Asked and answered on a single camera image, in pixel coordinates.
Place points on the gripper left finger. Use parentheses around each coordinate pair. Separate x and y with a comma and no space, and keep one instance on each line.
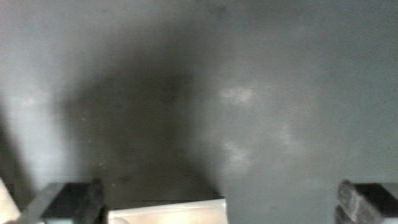
(77,207)

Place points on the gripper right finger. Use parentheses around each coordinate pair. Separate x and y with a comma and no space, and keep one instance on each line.
(366,203)

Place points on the white drawer tray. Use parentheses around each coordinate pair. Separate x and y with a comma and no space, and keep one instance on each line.
(201,99)

